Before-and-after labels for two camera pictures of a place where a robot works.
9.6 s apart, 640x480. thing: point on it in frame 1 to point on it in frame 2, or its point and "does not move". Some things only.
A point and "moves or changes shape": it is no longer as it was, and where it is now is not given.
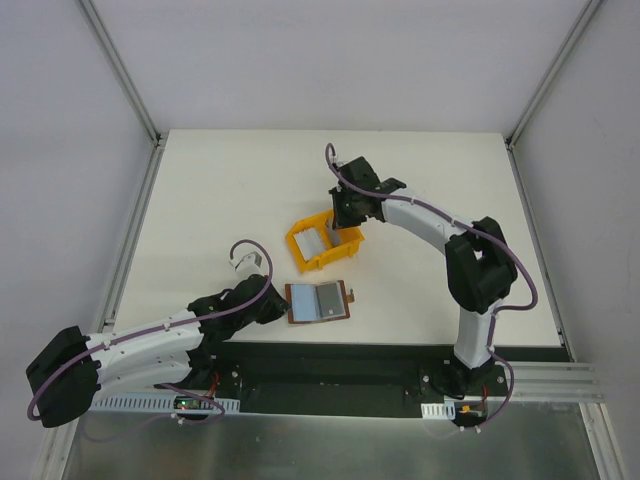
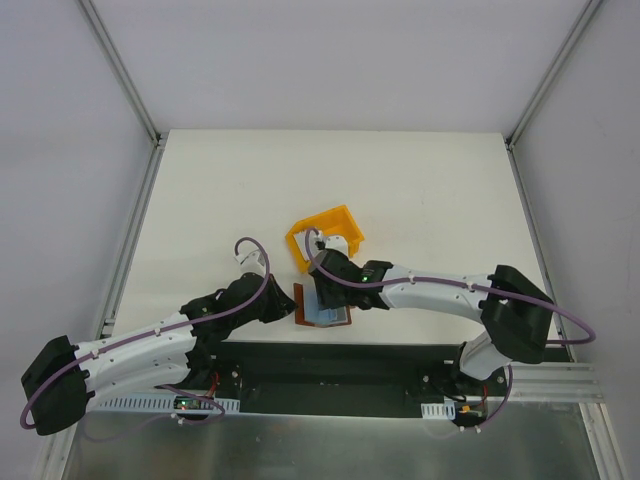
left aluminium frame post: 123,74 does not move
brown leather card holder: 318,301 moves or changes shape
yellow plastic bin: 349,241 does not move
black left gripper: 273,306 does not move
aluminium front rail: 554,381 does not move
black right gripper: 343,215 to 326,288
